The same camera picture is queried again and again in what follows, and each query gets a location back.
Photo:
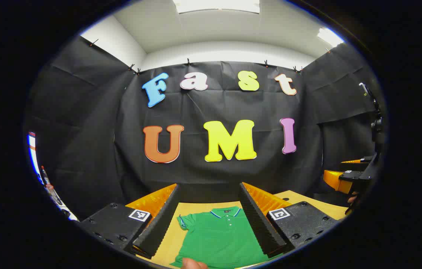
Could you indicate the red-capped bottle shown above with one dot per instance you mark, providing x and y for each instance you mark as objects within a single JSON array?
[{"x": 45, "y": 176}]

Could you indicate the ceiling light panel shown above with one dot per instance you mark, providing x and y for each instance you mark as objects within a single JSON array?
[
  {"x": 329, "y": 36},
  {"x": 216, "y": 5}
]

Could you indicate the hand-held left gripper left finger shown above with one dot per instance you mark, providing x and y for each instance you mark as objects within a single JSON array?
[{"x": 158, "y": 228}]

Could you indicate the row of black cloth clips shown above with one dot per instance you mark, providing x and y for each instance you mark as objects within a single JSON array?
[{"x": 188, "y": 62}]

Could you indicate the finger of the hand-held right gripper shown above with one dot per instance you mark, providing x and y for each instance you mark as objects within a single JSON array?
[
  {"x": 356, "y": 163},
  {"x": 336, "y": 181}
]

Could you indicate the black backdrop cloth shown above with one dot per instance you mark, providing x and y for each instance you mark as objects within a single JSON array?
[{"x": 211, "y": 172}]

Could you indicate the green T-shirt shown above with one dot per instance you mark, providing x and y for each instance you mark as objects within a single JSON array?
[{"x": 218, "y": 239}]

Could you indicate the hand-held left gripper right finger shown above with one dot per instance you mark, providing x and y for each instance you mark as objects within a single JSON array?
[{"x": 259, "y": 224}]

